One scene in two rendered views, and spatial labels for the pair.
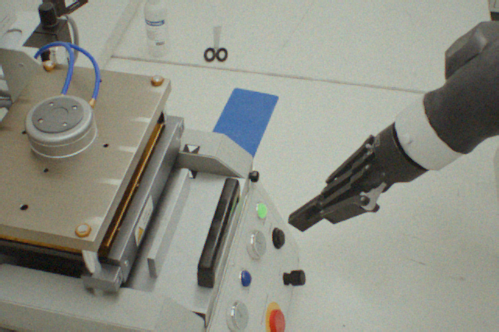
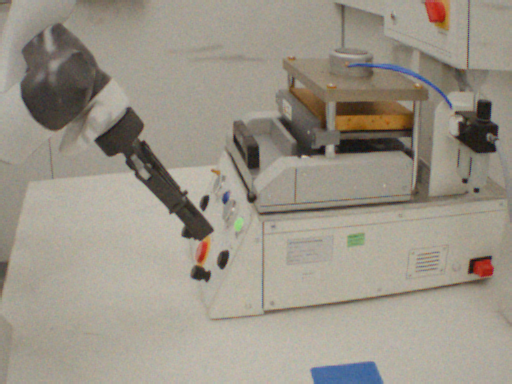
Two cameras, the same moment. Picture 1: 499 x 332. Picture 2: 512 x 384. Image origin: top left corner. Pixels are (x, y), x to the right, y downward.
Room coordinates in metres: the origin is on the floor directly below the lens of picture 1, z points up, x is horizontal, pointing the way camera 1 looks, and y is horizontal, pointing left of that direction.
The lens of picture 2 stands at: (1.51, -0.38, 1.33)
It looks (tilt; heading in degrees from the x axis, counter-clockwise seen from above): 22 degrees down; 157
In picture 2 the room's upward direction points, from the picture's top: straight up
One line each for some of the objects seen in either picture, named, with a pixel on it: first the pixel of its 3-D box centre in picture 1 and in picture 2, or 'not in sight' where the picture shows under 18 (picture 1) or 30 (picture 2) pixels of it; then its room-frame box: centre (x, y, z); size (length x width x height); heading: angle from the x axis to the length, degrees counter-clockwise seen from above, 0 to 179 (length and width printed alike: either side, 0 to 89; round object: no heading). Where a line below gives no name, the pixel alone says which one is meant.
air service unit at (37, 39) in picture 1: (52, 57); (470, 141); (0.80, 0.29, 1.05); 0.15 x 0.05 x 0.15; 168
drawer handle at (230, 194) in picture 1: (219, 229); (245, 142); (0.51, 0.03, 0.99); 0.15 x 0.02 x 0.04; 168
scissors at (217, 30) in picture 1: (216, 43); not in sight; (1.24, 0.07, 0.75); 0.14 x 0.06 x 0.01; 0
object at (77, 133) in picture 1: (51, 139); (371, 88); (0.58, 0.24, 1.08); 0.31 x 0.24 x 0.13; 168
